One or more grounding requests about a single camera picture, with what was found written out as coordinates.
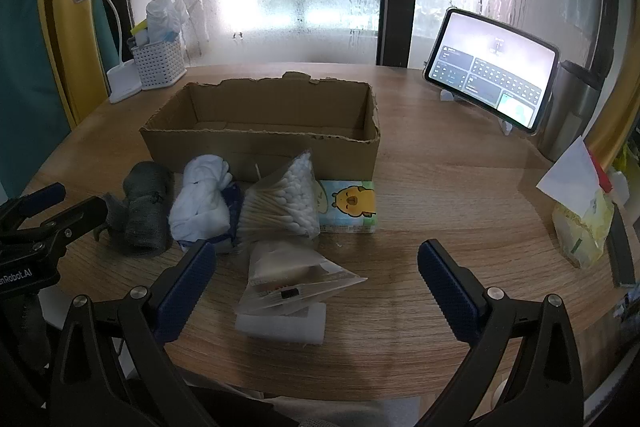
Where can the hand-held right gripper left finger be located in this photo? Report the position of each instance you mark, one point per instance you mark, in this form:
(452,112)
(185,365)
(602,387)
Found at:
(185,292)

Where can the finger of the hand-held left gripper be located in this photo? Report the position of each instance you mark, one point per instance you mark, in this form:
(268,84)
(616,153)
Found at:
(75,219)
(47,194)

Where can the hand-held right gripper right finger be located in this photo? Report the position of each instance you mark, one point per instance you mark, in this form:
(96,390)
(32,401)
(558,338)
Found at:
(445,287)

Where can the grey towel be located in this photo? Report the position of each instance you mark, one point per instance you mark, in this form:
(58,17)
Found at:
(145,207)

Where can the white cloth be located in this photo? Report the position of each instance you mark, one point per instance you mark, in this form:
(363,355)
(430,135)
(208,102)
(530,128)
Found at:
(200,202)

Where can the clear plastic packet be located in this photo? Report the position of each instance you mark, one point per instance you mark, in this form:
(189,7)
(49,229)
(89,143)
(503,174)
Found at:
(285,277)

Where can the white tissue roll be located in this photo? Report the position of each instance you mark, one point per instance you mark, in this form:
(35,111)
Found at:
(280,327)

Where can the bag of cotton swabs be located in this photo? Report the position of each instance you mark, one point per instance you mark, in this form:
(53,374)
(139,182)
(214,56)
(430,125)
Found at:
(280,207)

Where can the cardboard box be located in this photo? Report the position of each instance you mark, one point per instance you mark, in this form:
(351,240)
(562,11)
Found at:
(260,157)

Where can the teal curtain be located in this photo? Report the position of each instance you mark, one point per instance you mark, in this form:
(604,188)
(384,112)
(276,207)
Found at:
(25,82)

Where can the yellow cartoon tissue pack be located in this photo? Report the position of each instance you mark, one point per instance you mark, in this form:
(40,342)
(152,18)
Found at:
(350,207)

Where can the yellow-green packet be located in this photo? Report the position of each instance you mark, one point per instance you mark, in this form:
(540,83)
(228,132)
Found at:
(582,232)

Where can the white folded paper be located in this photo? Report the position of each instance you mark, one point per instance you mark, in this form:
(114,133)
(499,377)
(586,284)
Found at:
(570,177)

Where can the white tablet stand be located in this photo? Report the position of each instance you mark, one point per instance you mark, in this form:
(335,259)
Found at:
(505,127)

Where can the white perforated basket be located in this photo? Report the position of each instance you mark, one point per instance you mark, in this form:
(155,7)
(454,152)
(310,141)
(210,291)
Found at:
(160,64)

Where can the black electronic device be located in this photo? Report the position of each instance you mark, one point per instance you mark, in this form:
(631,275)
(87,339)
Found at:
(622,252)

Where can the yellow card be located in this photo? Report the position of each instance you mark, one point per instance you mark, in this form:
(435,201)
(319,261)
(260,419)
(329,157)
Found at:
(140,28)

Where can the red card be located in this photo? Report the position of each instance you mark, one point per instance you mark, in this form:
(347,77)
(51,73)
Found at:
(604,177)

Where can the crumpled white plastic bag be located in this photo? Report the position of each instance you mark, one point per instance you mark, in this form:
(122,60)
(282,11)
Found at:
(162,19)

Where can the steel tumbler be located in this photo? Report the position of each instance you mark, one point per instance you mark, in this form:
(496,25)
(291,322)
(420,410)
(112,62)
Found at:
(570,117)

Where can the tablet with lit screen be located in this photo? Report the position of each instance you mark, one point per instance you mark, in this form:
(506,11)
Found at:
(490,62)

